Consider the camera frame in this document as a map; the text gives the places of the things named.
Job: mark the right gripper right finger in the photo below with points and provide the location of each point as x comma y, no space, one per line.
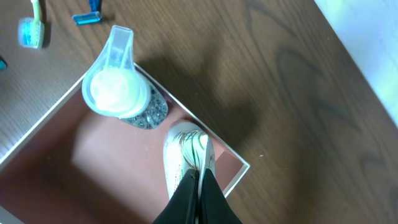
214,208

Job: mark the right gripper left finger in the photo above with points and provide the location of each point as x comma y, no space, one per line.
182,207

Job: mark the white shampoo tube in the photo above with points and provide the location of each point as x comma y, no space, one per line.
186,147

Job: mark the clear soap pump bottle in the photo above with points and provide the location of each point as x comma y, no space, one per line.
113,87

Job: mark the white box with pink interior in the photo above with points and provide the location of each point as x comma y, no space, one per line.
76,166

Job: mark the blue disposable razor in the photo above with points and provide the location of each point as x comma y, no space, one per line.
92,17

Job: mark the green toothpaste tube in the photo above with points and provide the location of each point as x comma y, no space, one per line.
3,64

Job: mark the green white toothbrush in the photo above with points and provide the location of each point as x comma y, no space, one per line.
31,29

